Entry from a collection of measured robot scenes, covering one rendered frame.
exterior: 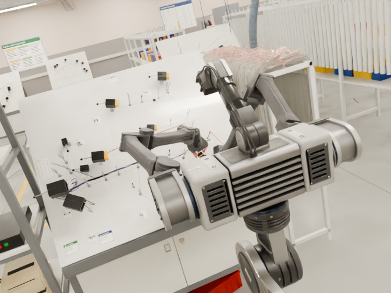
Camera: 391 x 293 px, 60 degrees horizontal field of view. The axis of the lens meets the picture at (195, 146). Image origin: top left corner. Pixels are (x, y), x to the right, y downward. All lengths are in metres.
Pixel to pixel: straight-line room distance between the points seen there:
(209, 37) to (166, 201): 4.61
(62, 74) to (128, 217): 9.14
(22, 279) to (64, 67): 9.26
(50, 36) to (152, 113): 10.91
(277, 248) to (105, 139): 1.33
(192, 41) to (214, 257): 3.73
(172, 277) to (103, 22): 11.33
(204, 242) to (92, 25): 11.29
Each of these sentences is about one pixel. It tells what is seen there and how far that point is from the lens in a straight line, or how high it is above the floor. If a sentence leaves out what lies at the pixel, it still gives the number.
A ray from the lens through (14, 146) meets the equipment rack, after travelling 2.16.
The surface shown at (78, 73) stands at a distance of 10.76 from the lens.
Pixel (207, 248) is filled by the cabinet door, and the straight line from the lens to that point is 2.11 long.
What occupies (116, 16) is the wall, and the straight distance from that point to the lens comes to 12.88.
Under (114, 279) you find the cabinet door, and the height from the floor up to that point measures 0.66.
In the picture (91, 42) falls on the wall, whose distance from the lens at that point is 12.82.
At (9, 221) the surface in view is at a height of 1.13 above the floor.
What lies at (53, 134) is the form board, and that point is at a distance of 2.14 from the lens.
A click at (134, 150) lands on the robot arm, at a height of 1.49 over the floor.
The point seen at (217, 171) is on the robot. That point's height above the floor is 1.53.
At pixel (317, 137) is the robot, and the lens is 0.94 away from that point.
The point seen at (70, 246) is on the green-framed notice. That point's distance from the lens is 1.96.
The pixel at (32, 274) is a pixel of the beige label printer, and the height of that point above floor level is 0.84.
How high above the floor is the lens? 1.89
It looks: 21 degrees down
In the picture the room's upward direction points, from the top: 14 degrees counter-clockwise
